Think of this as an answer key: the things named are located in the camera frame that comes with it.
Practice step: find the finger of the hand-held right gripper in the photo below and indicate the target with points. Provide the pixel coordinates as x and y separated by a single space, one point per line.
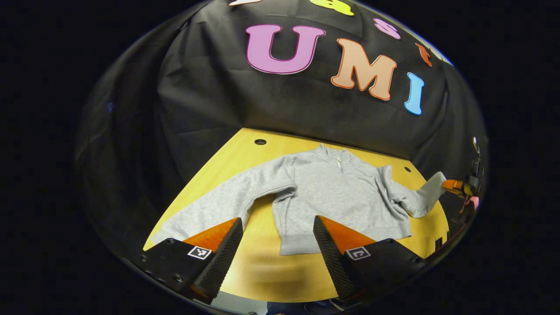
457 187

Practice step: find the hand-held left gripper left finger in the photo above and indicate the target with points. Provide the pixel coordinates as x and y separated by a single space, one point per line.
221 262

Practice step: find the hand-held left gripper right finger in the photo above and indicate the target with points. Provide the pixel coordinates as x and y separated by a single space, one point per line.
337 262

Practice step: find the grey sweatshirt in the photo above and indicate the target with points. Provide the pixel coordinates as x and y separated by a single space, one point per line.
332 192

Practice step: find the person's blue trousers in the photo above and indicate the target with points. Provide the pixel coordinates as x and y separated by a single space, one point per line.
297 308

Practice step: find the black backdrop cloth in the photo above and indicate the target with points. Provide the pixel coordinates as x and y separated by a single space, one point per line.
210 96

